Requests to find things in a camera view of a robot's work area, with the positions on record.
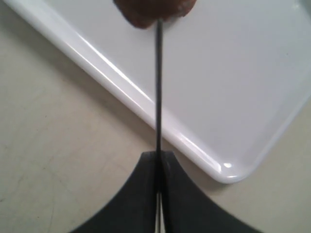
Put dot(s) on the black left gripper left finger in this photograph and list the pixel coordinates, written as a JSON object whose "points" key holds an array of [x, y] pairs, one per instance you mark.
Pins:
{"points": [[133, 208]]}

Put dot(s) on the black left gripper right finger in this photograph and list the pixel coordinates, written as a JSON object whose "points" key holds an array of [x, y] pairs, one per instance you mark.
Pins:
{"points": [[186, 209]]}

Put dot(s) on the thin metal skewer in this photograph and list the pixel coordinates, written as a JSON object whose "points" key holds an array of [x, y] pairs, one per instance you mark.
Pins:
{"points": [[158, 114]]}

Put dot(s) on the red berry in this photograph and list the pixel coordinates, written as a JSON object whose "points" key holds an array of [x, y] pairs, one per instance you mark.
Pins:
{"points": [[143, 13]]}

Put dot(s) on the white plastic tray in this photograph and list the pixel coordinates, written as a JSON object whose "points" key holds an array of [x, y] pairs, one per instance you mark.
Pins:
{"points": [[235, 72]]}

